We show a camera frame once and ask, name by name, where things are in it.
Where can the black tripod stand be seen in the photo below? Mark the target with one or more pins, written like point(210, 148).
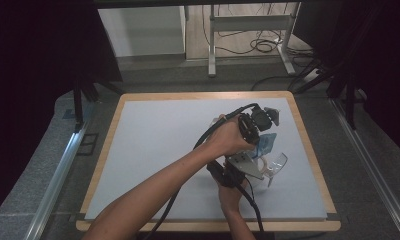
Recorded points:
point(349, 100)
point(78, 100)

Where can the black curtain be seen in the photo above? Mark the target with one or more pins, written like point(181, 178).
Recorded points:
point(381, 50)
point(31, 66)

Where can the person's right hand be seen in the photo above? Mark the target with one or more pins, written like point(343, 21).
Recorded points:
point(231, 198)

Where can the white cabinet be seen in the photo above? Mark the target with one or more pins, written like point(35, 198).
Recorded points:
point(141, 31)

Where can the white table mat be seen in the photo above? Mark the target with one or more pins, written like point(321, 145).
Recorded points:
point(148, 140)

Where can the white metal desk frame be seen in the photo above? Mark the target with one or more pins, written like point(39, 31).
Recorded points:
point(251, 23)

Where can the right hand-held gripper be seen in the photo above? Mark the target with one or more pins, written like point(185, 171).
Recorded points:
point(244, 165)

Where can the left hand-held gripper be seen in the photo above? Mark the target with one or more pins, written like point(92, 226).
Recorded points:
point(259, 118)

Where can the white packet with blue top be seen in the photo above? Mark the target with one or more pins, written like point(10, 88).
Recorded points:
point(266, 143)

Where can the person's left hand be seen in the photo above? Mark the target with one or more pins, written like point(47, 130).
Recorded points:
point(226, 136)

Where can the aluminium rail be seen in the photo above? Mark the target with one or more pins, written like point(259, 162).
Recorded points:
point(56, 183)
point(371, 166)

